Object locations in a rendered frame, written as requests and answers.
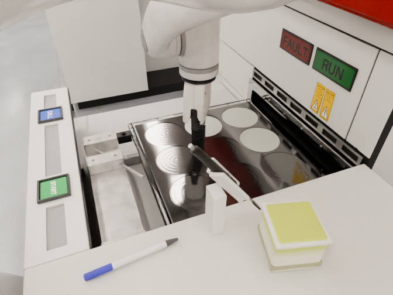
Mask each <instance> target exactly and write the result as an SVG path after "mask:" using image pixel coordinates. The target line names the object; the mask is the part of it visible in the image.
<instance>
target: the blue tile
mask: <svg viewBox="0 0 393 295"><path fill-rule="evenodd" d="M58 117H61V112H60V108H57V109H51V110H47V111H41V112H40V120H41V121H42V120H46V119H52V118H58Z"/></svg>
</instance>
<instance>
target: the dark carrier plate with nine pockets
mask: <svg viewBox="0 0 393 295"><path fill-rule="evenodd" d="M237 107H239V108H247V109H250V110H252V111H253V112H255V113H256V114H257V116H258V121H257V122H256V123H255V124H254V125H252V126H249V127H245V128H239V127H235V126H231V125H228V124H227V123H226V122H224V120H223V119H222V114H223V113H224V112H225V111H226V110H227V109H230V108H237ZM207 116H211V117H214V118H216V119H217V120H219V121H220V122H221V124H222V129H221V131H220V132H219V133H217V134H216V135H213V136H208V137H205V140H204V141H198V140H192V136H191V134H190V133H188V132H187V131H186V129H185V123H184V122H183V115H181V116H176V117H173V118H167V119H162V120H159V121H153V122H148V123H145V124H139V125H135V128H136V131H137V134H138V136H139V138H140V141H141V143H142V146H143V149H144V151H145V153H146V156H147V158H148V161H149V163H150V166H151V169H152V171H153V173H154V176H155V178H156V181H157V184H158V186H159V189H160V191H161V194H162V196H163V198H164V201H165V204H166V206H167V209H168V212H169V213H170V216H171V219H172V221H173V223H176V222H179V221H182V220H185V219H189V218H192V217H196V216H198V215H201V214H205V205H206V186H208V185H210V184H214V183H216V181H215V180H213V179H212V178H211V177H210V176H209V173H207V172H206V171H207V169H208V168H207V167H206V166H205V165H204V164H203V163H202V162H201V161H200V160H198V159H197V158H196V157H195V156H194V155H193V154H192V153H191V152H190V148H189V147H188V145H189V144H190V143H191V144H193V145H197V146H198V147H200V148H201V149H202V150H203V151H204V152H205V153H206V154H207V155H208V156H209V157H210V158H212V157H214V158H215V159H216V160H217V161H218V162H219V163H220V164H221V165H222V166H223V167H224V168H225V169H226V170H227V171H228V172H229V173H230V174H231V175H232V176H233V177H234V178H235V179H236V180H237V181H238V182H239V183H240V184H239V187H241V189H242V190H243V191H244V192H245V193H246V194H247V195H248V196H249V197H250V198H256V197H259V196H262V195H265V194H269V193H272V192H275V191H278V190H282V189H284V188H288V187H291V186H295V185H297V184H301V183H304V182H307V181H310V180H314V179H317V178H319V171H318V170H317V169H316V168H315V167H314V166H313V165H312V164H311V163H310V162H309V161H308V160H307V159H306V158H305V157H304V156H303V155H302V154H301V153H300V152H299V151H298V150H297V149H296V148H295V147H294V146H293V145H292V144H291V143H290V142H289V141H288V140H287V139H286V138H285V137H284V136H283V135H282V134H281V133H280V132H279V131H278V130H277V129H276V128H275V127H274V126H273V125H272V124H271V123H270V122H269V121H268V120H267V119H266V118H265V117H264V116H263V115H262V114H261V113H260V112H259V111H258V110H257V109H256V108H255V107H254V106H253V105H252V104H251V103H250V102H244V103H240V104H234V105H230V106H226V107H220V108H215V109H210V110H208V113H207ZM250 128H264V129H268V130H270V131H272V132H274V133H275V134H276V135H277V136H278V137H279V139H280V144H279V146H278V147H277V148H276V149H274V150H272V151H269V152H256V151H253V150H250V149H248V148H246V147H245V146H244V145H243V144H242V143H241V141H240V135H241V133H242V132H243V131H245V130H246V129H250ZM222 189H223V190H224V192H225V194H226V195H227V198H226V207H227V206H230V205H233V204H237V203H239V202H238V201H237V200H236V199H235V198H234V197H232V196H231V195H230V194H229V193H228V192H227V191H226V190H225V189H224V188H222Z"/></svg>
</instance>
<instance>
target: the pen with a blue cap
mask: <svg viewBox="0 0 393 295"><path fill-rule="evenodd" d="M177 240H178V238H173V239H168V240H165V241H162V242H160V243H157V244H155V245H153V246H150V247H148V248H146V249H143V250H140V251H138V252H136V253H133V254H131V255H129V256H126V257H124V258H122V259H119V260H116V261H114V262H112V263H109V264H107V265H105V266H102V267H99V268H97V269H95V270H92V271H90V272H88V273H85V274H84V275H83V276H84V280H85V281H88V280H90V279H93V278H95V277H97V276H100V275H102V274H104V273H107V272H109V271H111V270H113V269H116V268H119V267H121V266H123V265H126V264H128V263H130V262H132V261H135V260H138V259H140V258H142V257H144V256H147V255H149V254H151V253H154V252H157V251H159V250H161V249H163V248H166V247H168V246H169V245H171V244H172V243H174V242H175V241H177Z"/></svg>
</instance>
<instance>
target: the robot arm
mask: <svg viewBox="0 0 393 295"><path fill-rule="evenodd" d="M71 1H75V0H0V31H2V30H4V29H6V28H8V27H10V26H12V25H14V24H16V23H18V22H20V21H22V20H24V19H27V18H29V17H31V16H33V15H35V14H37V13H39V12H41V11H44V10H46V9H49V8H52V7H54V6H57V5H61V4H64V3H67V2H71ZM149 1H150V2H149V5H148V7H147V9H146V13H145V15H144V19H143V23H142V29H141V39H142V46H143V48H144V50H145V52H146V53H147V54H148V55H149V56H150V57H153V58H157V59H163V58H169V57H176V56H178V57H179V73H180V75H181V78H182V79H183V80H184V81H185V83H184V94H183V122H184V123H187V122H188V120H189V118H190V117H191V136H192V140H198V141H204V140H205V125H204V124H205V118H206V116H207V113H208V110H209V106H210V103H211V82H213V81H214V80H215V79H216V76H217V75H218V70H219V45H220V21H221V18H222V17H225V16H229V15H231V14H234V13H238V14H240V13H252V12H260V11H266V10H270V9H274V8H277V7H280V6H283V5H286V4H289V3H291V2H294V1H297V0H149Z"/></svg>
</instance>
